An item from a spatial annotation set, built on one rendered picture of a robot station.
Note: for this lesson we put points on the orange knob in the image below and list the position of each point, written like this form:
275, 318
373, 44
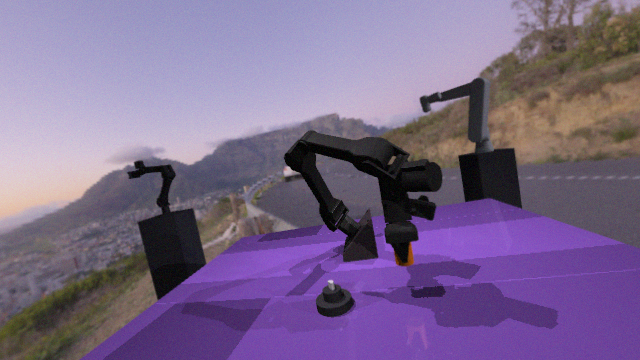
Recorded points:
410, 259

